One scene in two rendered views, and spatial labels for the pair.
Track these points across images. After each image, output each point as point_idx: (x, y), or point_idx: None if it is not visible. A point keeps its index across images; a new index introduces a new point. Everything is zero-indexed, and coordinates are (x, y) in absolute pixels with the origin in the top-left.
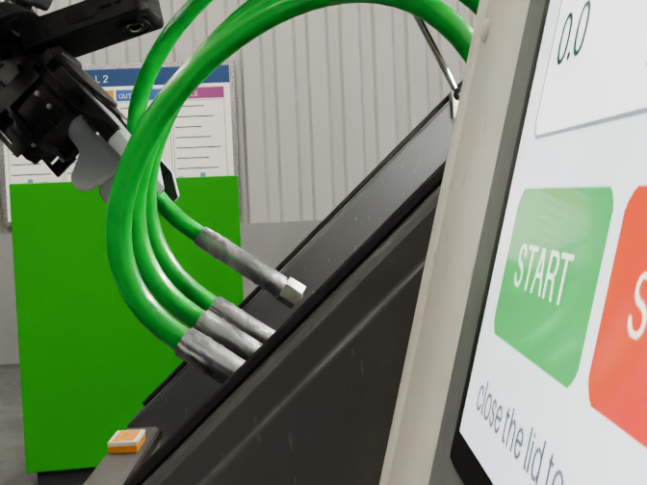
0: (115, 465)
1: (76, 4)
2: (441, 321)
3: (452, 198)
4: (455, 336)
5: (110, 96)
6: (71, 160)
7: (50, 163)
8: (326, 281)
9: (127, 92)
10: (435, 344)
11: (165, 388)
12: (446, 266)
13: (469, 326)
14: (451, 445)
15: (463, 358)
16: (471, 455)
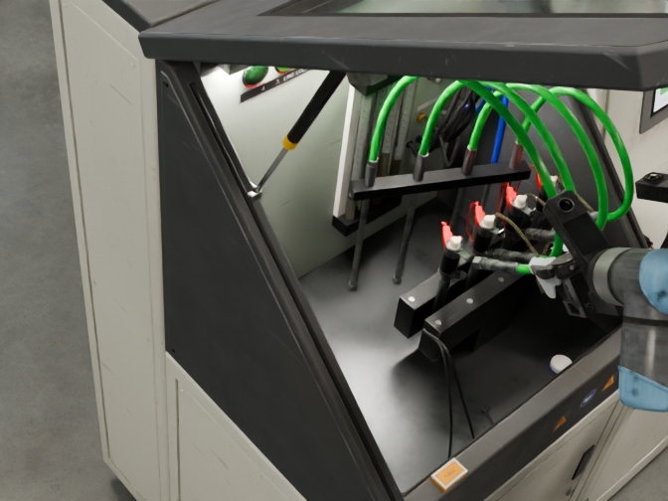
0: (476, 453)
1: (593, 221)
2: (622, 121)
3: (612, 107)
4: (632, 115)
5: (555, 261)
6: (568, 297)
7: (574, 312)
8: (604, 153)
9: None
10: (620, 126)
11: (396, 483)
12: (618, 115)
13: (647, 104)
14: (648, 117)
15: (647, 108)
16: (659, 108)
